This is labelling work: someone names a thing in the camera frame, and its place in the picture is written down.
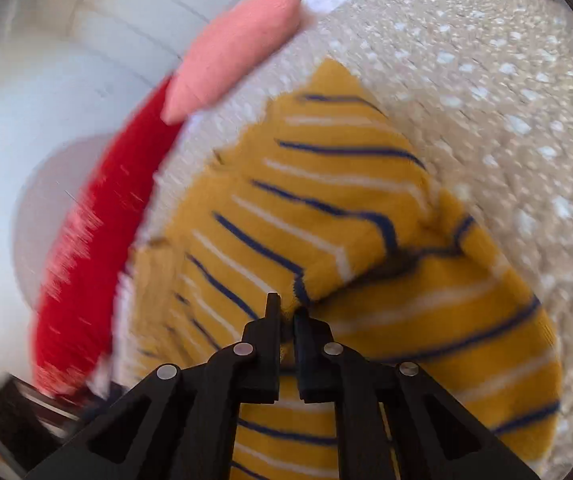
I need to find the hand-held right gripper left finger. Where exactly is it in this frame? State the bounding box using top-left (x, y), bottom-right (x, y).
top-left (24, 292), bottom-right (282, 480)

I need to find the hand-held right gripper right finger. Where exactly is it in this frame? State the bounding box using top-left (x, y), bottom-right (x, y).
top-left (293, 306), bottom-right (543, 480)

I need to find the yellow striped knit sweater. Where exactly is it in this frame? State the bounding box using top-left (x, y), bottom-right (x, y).
top-left (126, 57), bottom-right (564, 480)

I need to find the red cloth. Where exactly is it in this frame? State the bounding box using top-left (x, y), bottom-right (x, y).
top-left (29, 75), bottom-right (187, 401)

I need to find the pink pillow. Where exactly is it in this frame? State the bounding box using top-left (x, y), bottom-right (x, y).
top-left (160, 0), bottom-right (305, 126)

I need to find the beige knit blanket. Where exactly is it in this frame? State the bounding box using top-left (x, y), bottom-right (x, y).
top-left (141, 0), bottom-right (573, 480)

